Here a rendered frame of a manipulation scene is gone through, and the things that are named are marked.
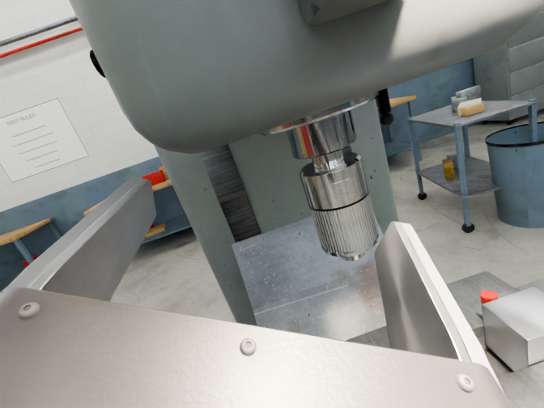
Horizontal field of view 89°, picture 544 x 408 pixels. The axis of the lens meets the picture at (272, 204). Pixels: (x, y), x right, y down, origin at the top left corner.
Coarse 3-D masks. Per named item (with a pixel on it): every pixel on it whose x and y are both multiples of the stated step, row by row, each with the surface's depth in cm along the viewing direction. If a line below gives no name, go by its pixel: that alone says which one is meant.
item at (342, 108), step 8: (368, 96) 16; (376, 96) 17; (344, 104) 16; (352, 104) 16; (360, 104) 16; (320, 112) 16; (328, 112) 16; (336, 112) 16; (296, 120) 16; (304, 120) 16; (312, 120) 16; (320, 120) 16; (280, 128) 17; (288, 128) 17
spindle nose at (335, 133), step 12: (324, 120) 18; (336, 120) 18; (348, 120) 18; (288, 132) 19; (300, 132) 18; (312, 132) 18; (324, 132) 18; (336, 132) 18; (348, 132) 18; (300, 144) 19; (312, 144) 18; (324, 144) 18; (336, 144) 18; (348, 144) 18; (300, 156) 19; (312, 156) 19
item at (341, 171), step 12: (348, 156) 20; (360, 156) 20; (312, 168) 21; (324, 168) 20; (336, 168) 19; (348, 168) 19; (360, 168) 20; (312, 180) 20; (324, 180) 19; (336, 180) 19
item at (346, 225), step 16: (352, 176) 19; (304, 192) 22; (320, 192) 20; (336, 192) 19; (352, 192) 19; (368, 192) 21; (320, 208) 20; (336, 208) 20; (352, 208) 20; (368, 208) 20; (320, 224) 21; (336, 224) 20; (352, 224) 20; (368, 224) 20; (320, 240) 23; (336, 240) 21; (352, 240) 20; (368, 240) 21; (336, 256) 21
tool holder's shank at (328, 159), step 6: (318, 156) 20; (324, 156) 20; (330, 156) 20; (336, 156) 20; (342, 156) 20; (312, 162) 21; (318, 162) 20; (324, 162) 20; (330, 162) 20; (336, 162) 20
